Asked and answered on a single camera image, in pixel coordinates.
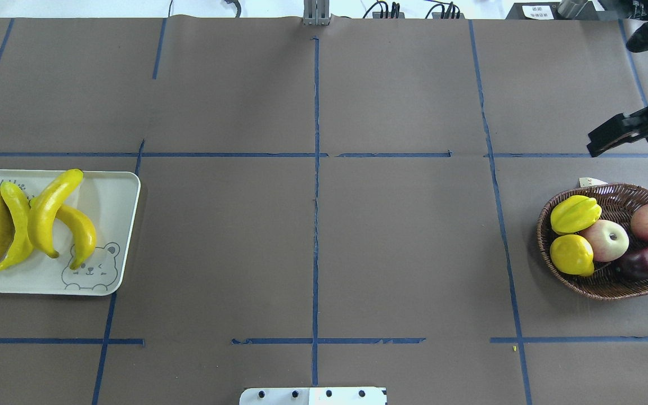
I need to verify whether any brown wicker basket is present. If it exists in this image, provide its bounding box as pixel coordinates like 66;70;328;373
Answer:
537;183;648;302

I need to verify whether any white bear tray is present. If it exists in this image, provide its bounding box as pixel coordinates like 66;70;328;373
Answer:
0;169;141;296

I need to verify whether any yellow lemon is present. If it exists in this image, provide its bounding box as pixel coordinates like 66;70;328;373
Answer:
548;234;596;277

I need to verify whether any yellow green apple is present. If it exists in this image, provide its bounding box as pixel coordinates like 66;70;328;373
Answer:
578;219;630;262

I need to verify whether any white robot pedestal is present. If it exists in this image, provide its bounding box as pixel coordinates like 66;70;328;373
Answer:
239;386;388;404

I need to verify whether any paper basket tag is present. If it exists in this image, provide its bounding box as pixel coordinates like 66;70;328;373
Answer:
578;177;609;187

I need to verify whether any aluminium frame post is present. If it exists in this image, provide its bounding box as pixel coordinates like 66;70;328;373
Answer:
303;0;331;26

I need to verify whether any dark purple fruit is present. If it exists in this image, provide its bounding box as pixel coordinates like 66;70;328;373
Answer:
612;247;648;280

